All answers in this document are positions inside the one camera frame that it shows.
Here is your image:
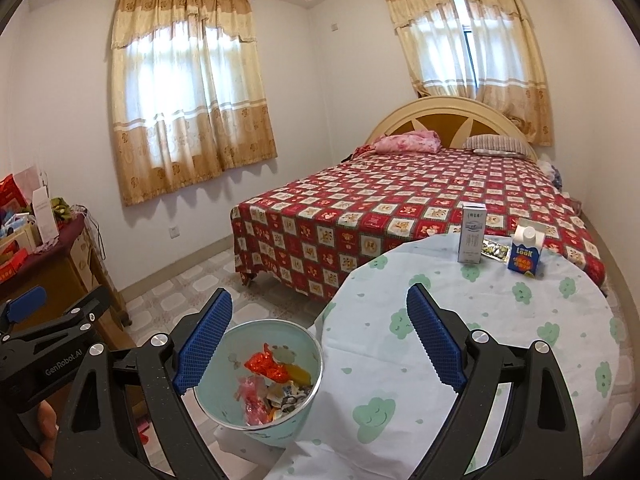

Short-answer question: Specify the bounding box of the slim white box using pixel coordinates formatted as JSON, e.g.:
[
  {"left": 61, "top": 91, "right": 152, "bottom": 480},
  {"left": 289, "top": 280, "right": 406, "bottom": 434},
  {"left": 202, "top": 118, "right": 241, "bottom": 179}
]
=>
[{"left": 31, "top": 186, "right": 61, "bottom": 246}]

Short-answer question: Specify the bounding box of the cream box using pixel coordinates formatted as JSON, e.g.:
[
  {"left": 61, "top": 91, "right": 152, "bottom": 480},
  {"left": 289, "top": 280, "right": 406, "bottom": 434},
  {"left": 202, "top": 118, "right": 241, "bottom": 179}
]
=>
[{"left": 0, "top": 222, "right": 43, "bottom": 256}]

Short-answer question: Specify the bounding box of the cream wooden bed headboard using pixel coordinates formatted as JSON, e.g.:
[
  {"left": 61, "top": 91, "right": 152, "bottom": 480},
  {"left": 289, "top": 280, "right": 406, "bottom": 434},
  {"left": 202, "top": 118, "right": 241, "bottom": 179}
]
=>
[{"left": 362, "top": 95, "right": 538, "bottom": 161}]

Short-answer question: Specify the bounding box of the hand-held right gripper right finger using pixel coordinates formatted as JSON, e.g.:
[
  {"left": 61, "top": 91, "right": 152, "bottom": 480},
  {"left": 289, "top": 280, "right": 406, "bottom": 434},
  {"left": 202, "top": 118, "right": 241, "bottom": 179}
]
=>
[{"left": 406, "top": 283, "right": 583, "bottom": 480}]

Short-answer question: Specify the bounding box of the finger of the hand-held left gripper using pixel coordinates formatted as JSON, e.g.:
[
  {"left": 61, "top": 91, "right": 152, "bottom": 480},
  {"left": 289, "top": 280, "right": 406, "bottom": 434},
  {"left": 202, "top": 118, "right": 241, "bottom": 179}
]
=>
[
  {"left": 0, "top": 285, "right": 49, "bottom": 336},
  {"left": 7, "top": 285, "right": 110, "bottom": 348}
]

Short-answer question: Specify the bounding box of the red gift bag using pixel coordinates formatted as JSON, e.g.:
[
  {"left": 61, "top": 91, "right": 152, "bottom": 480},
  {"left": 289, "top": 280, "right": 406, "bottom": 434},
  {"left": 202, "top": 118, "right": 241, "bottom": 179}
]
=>
[{"left": 0, "top": 174, "right": 28, "bottom": 211}]

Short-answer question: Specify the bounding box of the pink paper card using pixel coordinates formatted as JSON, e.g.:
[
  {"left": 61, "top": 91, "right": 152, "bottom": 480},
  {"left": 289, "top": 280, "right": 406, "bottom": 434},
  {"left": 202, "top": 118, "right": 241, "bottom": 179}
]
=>
[{"left": 12, "top": 164, "right": 48, "bottom": 201}]

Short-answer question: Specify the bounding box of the tall white carton box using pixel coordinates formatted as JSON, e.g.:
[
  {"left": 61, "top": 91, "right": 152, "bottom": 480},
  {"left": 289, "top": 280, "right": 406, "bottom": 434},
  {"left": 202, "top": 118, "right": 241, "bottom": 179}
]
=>
[{"left": 457, "top": 202, "right": 487, "bottom": 265}]

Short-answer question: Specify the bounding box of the wide beige patterned curtain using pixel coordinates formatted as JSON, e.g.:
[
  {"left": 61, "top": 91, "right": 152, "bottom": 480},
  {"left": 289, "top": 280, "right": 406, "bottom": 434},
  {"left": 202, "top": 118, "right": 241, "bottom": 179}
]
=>
[{"left": 110, "top": 0, "right": 278, "bottom": 207}]

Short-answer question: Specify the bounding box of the dark window frame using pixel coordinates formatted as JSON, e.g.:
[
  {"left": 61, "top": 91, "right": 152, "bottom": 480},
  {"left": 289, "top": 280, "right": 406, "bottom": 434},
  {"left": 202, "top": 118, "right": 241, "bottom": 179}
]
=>
[{"left": 452, "top": 0, "right": 481, "bottom": 88}]

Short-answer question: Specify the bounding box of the pink plastic wrapper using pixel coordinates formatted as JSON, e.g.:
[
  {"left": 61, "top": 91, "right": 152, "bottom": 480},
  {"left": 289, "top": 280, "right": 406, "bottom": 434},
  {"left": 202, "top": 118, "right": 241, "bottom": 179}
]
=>
[{"left": 237, "top": 377, "right": 273, "bottom": 426}]

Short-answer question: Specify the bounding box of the bed with red checkered cover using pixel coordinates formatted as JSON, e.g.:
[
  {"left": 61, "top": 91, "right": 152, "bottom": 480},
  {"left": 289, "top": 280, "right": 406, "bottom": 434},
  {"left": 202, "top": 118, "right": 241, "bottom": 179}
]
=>
[{"left": 230, "top": 147, "right": 608, "bottom": 301}]

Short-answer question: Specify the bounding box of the bluish cloth bundle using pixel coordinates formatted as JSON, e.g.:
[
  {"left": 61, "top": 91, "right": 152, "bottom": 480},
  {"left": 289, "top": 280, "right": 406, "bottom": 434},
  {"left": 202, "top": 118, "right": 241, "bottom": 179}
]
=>
[{"left": 540, "top": 160, "right": 563, "bottom": 191}]

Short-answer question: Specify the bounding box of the small shiny snack packet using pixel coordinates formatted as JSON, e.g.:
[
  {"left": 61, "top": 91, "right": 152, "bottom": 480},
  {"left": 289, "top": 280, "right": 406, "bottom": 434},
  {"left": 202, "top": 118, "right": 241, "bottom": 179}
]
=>
[{"left": 479, "top": 240, "right": 511, "bottom": 261}]

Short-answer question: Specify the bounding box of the narrow beige patterned curtain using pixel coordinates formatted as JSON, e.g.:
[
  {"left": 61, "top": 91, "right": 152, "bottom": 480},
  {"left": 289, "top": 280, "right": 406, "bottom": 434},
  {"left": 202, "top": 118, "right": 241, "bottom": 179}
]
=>
[{"left": 382, "top": 0, "right": 555, "bottom": 147}]

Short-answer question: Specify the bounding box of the round table with green-print cloth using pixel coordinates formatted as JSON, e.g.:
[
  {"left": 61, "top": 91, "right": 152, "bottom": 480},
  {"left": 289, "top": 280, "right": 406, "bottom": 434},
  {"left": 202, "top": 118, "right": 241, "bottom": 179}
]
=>
[{"left": 260, "top": 232, "right": 616, "bottom": 480}]

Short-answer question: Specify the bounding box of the green fabric item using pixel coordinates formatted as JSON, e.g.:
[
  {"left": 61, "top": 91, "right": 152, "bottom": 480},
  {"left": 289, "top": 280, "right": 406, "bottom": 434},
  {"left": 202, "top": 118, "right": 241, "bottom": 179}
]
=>
[{"left": 50, "top": 197, "right": 76, "bottom": 222}]

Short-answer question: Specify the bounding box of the blue milk carton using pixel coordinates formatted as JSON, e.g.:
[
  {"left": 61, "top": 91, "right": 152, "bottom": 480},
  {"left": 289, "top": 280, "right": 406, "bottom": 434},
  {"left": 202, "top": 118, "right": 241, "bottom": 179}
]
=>
[{"left": 506, "top": 218, "right": 545, "bottom": 277}]

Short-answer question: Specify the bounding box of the pink pillow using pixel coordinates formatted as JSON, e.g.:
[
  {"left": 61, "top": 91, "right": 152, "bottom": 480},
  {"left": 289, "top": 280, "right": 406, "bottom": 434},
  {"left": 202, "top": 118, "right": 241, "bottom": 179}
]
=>
[{"left": 372, "top": 130, "right": 443, "bottom": 155}]

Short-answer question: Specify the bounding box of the wooden cabinet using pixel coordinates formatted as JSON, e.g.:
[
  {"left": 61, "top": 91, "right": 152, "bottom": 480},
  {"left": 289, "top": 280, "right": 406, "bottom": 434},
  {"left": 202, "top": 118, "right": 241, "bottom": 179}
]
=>
[{"left": 0, "top": 215, "right": 133, "bottom": 356}]

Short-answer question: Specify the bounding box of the flat red box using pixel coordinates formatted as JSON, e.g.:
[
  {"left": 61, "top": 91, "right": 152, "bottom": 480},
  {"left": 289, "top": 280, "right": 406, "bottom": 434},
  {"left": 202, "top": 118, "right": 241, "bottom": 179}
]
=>
[{"left": 0, "top": 247, "right": 28, "bottom": 283}]

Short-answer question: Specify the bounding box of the striped pillow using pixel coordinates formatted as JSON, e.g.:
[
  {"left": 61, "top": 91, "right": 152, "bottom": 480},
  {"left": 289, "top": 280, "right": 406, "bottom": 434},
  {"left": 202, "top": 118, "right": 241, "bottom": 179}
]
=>
[{"left": 462, "top": 134, "right": 533, "bottom": 157}]

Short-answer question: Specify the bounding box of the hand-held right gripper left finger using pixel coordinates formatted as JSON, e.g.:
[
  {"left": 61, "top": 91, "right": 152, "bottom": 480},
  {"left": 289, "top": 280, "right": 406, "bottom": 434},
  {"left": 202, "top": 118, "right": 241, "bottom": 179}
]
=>
[{"left": 52, "top": 287, "right": 234, "bottom": 480}]

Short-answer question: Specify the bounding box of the teal metal bin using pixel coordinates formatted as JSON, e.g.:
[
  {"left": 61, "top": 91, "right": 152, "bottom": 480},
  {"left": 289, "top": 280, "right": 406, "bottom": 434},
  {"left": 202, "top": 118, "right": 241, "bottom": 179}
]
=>
[{"left": 192, "top": 319, "right": 323, "bottom": 448}]

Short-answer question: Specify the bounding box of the person's left hand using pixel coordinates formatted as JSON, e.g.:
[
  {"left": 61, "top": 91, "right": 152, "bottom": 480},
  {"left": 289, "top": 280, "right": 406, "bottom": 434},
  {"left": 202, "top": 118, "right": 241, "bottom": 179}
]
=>
[{"left": 24, "top": 402, "right": 57, "bottom": 479}]

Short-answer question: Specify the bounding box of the red wrapper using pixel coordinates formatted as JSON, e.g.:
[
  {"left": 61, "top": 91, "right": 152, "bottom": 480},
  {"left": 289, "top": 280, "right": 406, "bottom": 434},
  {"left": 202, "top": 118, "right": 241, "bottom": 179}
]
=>
[{"left": 244, "top": 342, "right": 291, "bottom": 381}]

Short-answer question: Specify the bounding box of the light blue box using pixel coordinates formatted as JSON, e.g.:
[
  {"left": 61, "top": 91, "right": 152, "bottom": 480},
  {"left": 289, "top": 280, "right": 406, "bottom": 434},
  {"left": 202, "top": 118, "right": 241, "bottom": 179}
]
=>
[{"left": 0, "top": 212, "right": 31, "bottom": 238}]

